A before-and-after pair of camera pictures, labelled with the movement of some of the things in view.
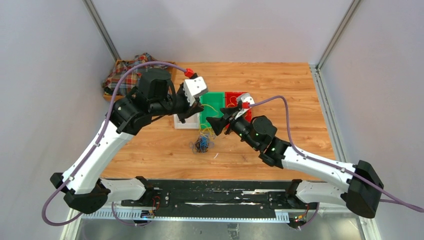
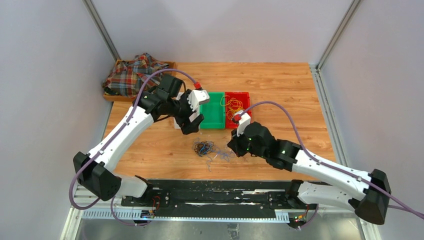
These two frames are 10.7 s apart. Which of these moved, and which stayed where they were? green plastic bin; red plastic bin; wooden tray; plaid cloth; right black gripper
Moved: wooden tray; right black gripper
Stayed: red plastic bin; plaid cloth; green plastic bin
